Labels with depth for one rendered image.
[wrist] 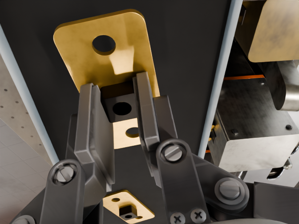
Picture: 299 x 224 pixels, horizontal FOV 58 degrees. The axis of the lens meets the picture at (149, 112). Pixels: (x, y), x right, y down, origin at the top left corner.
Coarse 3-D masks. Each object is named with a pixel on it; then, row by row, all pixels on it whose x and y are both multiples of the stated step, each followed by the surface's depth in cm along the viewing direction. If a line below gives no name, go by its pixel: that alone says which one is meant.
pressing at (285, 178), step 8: (296, 64) 40; (288, 112) 48; (296, 112) 49; (296, 120) 50; (296, 152) 58; (296, 160) 61; (296, 168) 63; (240, 176) 63; (248, 176) 64; (256, 176) 64; (264, 176) 65; (280, 176) 66; (288, 176) 66; (296, 176) 66; (280, 184) 69; (288, 184) 69; (296, 184) 70
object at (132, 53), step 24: (72, 24) 11; (96, 24) 11; (120, 24) 11; (144, 24) 11; (72, 48) 11; (120, 48) 12; (144, 48) 12; (72, 72) 12; (96, 72) 12; (120, 72) 12; (120, 96) 12; (120, 120) 14; (120, 144) 16
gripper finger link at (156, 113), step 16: (144, 80) 12; (144, 96) 11; (160, 96) 12; (144, 112) 10; (160, 112) 11; (144, 128) 10; (160, 128) 11; (144, 144) 10; (208, 176) 9; (224, 176) 9; (208, 192) 9; (224, 192) 8; (240, 192) 8; (208, 208) 10; (224, 208) 8; (240, 208) 8
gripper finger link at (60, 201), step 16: (64, 160) 10; (48, 176) 9; (64, 176) 10; (80, 176) 9; (48, 192) 9; (64, 192) 9; (80, 192) 9; (48, 208) 9; (64, 208) 9; (80, 208) 9; (96, 208) 11
